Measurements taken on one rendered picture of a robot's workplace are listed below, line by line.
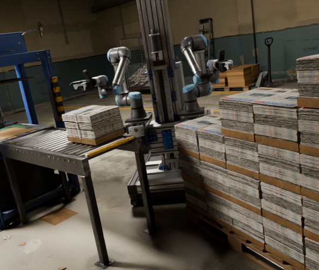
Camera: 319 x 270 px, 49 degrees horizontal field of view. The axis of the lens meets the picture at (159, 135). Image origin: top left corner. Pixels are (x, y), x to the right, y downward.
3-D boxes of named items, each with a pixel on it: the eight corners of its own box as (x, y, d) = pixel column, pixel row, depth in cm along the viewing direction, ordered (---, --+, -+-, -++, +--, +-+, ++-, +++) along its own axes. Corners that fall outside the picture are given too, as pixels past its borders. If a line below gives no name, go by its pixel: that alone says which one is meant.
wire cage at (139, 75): (175, 89, 1069) (167, 31, 1026) (156, 95, 1012) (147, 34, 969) (146, 90, 1151) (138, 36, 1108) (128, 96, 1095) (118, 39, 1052)
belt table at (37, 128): (55, 134, 365) (53, 125, 362) (-7, 155, 320) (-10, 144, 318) (24, 130, 413) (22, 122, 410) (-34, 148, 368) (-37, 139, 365)
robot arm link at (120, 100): (128, 107, 325) (117, 47, 311) (115, 108, 333) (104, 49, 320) (135, 104, 334) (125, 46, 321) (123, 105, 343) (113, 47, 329)
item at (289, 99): (295, 90, 210) (295, 88, 210) (341, 92, 186) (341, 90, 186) (250, 104, 193) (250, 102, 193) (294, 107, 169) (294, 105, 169)
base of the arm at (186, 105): (183, 110, 329) (182, 99, 327) (200, 107, 327) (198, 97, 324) (182, 113, 315) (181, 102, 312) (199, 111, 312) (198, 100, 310)
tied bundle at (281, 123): (299, 127, 217) (297, 89, 211) (344, 133, 192) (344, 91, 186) (254, 143, 199) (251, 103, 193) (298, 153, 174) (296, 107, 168)
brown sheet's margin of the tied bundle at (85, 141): (125, 134, 276) (124, 128, 275) (96, 145, 257) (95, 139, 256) (112, 132, 287) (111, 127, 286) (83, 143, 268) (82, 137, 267)
